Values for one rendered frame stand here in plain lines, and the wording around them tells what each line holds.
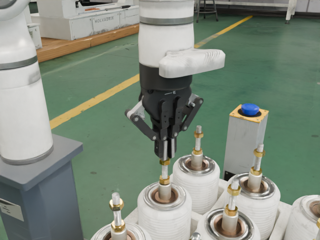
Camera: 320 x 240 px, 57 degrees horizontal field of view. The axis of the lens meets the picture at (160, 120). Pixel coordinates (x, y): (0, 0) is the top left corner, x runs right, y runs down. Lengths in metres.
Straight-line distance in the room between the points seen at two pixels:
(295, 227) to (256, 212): 0.06
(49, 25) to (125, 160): 2.06
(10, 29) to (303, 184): 0.91
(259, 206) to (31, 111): 0.42
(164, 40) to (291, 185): 0.77
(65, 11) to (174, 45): 2.48
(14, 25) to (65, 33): 2.27
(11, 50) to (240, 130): 0.48
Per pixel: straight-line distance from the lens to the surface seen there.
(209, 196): 0.61
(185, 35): 0.38
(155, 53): 0.38
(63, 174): 0.60
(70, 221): 0.67
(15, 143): 0.55
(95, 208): 0.90
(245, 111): 0.69
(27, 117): 0.53
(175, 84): 0.39
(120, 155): 1.11
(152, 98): 0.41
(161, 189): 0.51
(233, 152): 0.73
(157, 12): 0.37
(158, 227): 0.52
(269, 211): 0.57
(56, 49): 2.56
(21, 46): 0.51
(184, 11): 0.38
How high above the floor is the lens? 0.60
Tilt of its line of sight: 26 degrees down
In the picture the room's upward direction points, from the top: straight up
